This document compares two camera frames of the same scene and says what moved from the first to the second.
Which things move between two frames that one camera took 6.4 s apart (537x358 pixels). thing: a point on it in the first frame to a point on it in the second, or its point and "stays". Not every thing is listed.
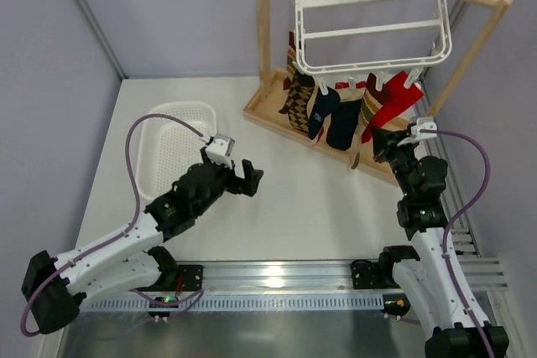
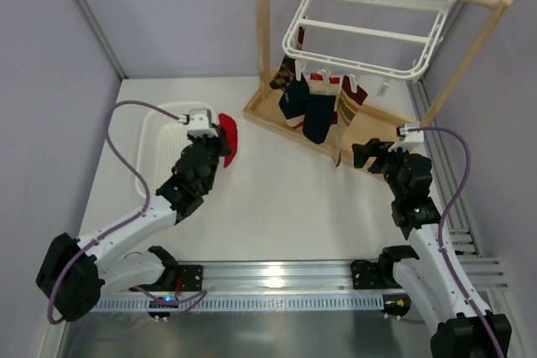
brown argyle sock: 296,108 to 287,69
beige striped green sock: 373,101 to 349,104
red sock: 398,95 to 231,130
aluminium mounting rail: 486,273 stays
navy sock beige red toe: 318,107 to 293,102
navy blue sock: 343,124 to 320,103
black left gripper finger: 252,179 to 222,141
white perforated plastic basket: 167,147 stays
